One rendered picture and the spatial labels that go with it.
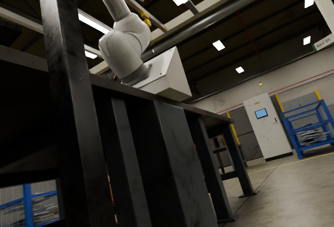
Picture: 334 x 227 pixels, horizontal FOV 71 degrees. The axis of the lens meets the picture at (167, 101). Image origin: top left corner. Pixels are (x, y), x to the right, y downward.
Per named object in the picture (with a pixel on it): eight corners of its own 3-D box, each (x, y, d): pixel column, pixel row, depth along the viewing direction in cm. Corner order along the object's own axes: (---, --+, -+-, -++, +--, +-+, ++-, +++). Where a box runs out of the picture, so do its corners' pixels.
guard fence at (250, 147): (199, 178, 882) (184, 127, 941) (200, 178, 894) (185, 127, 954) (303, 151, 732) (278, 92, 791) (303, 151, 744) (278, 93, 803)
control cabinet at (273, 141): (265, 162, 710) (237, 88, 783) (267, 161, 756) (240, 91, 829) (293, 155, 677) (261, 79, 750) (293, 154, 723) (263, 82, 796)
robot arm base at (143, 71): (153, 61, 137) (147, 53, 135) (148, 77, 118) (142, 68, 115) (128, 76, 142) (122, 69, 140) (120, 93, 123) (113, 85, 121)
